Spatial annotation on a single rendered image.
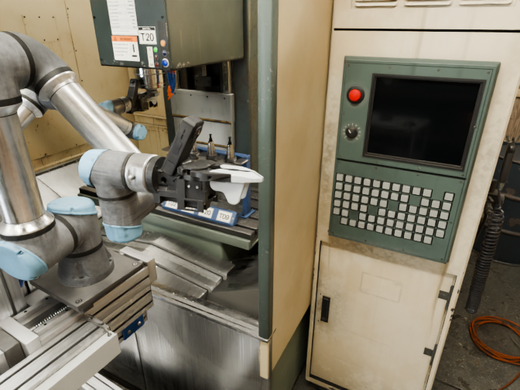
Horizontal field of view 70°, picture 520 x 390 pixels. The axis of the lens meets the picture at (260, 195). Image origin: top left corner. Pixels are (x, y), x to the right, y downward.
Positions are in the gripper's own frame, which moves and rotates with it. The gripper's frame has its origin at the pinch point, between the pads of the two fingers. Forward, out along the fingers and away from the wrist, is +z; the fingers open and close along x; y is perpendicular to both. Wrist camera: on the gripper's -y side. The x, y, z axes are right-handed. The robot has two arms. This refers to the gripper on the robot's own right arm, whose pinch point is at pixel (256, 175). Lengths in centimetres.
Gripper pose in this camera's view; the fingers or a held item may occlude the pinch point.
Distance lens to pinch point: 65.3
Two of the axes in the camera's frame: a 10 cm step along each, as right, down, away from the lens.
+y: -0.4, 9.5, 3.0
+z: 9.6, 1.2, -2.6
